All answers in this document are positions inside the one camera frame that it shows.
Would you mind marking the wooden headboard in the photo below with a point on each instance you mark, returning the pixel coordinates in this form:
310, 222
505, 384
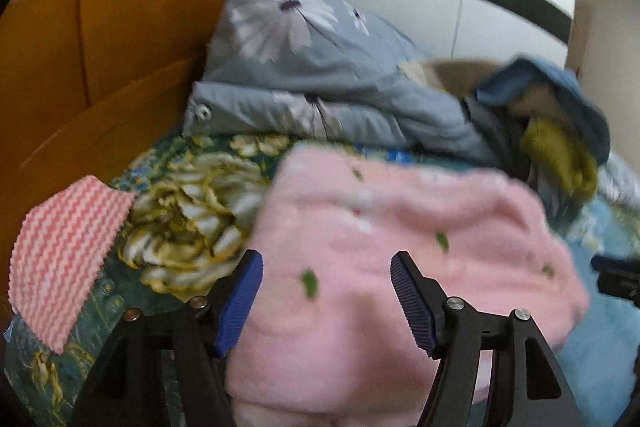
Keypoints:
125, 7

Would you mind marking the olive green knit sweater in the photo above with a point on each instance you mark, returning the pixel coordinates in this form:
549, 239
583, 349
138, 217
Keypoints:
560, 152

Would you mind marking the teal floral bed blanket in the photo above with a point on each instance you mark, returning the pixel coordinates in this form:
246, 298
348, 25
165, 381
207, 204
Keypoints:
190, 207

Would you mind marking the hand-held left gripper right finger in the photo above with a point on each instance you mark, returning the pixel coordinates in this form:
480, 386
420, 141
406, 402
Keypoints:
412, 307

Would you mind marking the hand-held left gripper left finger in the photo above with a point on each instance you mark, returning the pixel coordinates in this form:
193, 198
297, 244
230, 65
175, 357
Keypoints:
240, 307

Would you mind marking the pink white zigzag cloth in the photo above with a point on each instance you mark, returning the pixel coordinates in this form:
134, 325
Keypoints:
65, 252

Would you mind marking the grey-blue floral pillow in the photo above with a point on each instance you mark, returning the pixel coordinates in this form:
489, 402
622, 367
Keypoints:
280, 37

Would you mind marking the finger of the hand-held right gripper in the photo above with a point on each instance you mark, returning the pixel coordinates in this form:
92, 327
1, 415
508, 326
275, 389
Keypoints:
617, 279

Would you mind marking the beige garment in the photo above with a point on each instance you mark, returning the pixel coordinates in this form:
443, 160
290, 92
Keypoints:
460, 74

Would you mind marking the pink fleece pajama garment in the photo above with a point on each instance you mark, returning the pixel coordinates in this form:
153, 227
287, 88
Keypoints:
375, 217

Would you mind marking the beige room door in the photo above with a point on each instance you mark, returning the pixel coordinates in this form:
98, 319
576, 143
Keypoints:
580, 37

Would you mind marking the blue fleece garment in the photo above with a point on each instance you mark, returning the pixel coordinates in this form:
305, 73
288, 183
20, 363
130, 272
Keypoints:
575, 92

